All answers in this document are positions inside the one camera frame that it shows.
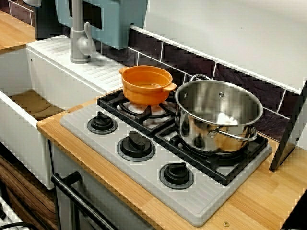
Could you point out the orange plastic pot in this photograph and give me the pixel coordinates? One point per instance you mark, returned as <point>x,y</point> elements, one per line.
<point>144,93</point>

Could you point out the black stove knob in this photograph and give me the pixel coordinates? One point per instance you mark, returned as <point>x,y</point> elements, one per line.
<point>102,123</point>
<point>135,145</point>
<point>176,175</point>

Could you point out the stainless steel pot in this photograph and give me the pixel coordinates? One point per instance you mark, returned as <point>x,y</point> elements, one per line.
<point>188,129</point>

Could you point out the grey toy stove top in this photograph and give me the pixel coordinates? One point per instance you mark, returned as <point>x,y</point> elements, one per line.
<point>134,167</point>

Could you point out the black burner grate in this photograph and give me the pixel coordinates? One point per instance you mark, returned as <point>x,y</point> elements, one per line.
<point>216,169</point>
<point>108,101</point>

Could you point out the grey faucet lever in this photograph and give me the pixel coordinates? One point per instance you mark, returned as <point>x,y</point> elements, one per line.
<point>86,44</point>

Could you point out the white toy sink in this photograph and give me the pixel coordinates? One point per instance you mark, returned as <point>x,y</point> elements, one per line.
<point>60,79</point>

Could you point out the white oven door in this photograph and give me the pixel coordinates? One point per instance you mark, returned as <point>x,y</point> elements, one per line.
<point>63,165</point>

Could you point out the grey toy faucet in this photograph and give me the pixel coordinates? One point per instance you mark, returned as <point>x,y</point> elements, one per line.
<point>76,36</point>

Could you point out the dark grey side panel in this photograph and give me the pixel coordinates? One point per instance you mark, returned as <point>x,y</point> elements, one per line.
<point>287,139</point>

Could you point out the teal wall cabinet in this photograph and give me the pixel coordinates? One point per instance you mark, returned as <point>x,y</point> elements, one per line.
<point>115,26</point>

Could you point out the silver metal frame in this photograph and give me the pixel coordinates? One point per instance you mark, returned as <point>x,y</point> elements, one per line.
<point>9,215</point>

